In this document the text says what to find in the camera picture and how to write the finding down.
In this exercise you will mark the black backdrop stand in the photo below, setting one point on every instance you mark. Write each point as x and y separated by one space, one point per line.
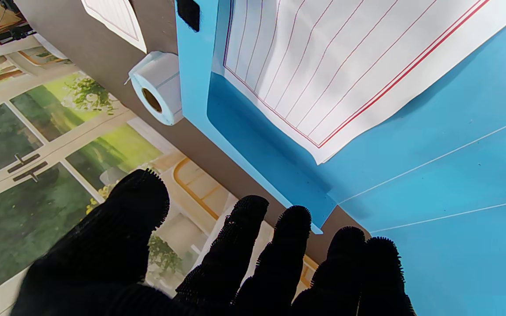
2 37

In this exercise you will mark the blue file box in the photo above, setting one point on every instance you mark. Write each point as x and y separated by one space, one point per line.
433 197

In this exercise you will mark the red lined paper sheet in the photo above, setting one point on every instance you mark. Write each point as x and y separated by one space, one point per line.
117 17
345 57

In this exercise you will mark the garden window backdrop banner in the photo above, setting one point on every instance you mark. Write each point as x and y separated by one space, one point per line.
37 175

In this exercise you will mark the black velcro patch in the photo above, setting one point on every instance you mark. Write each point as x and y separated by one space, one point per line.
189 13

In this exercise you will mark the light blue label roll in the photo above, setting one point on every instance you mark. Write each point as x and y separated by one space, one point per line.
160 83

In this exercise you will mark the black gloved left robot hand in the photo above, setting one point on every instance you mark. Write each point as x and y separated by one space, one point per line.
103 263

